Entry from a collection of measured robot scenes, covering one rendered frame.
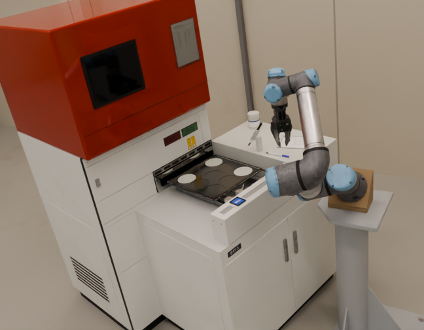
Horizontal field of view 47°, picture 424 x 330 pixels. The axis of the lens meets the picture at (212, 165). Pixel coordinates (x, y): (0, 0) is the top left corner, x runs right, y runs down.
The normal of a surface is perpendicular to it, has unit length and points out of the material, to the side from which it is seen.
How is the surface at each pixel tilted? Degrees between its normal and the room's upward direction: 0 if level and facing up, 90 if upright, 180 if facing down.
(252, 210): 90
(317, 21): 90
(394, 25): 90
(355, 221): 0
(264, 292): 90
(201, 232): 0
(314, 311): 0
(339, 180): 46
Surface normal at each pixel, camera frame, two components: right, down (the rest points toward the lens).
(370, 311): -0.51, 0.47
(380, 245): -0.15, -0.88
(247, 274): 0.70, 0.23
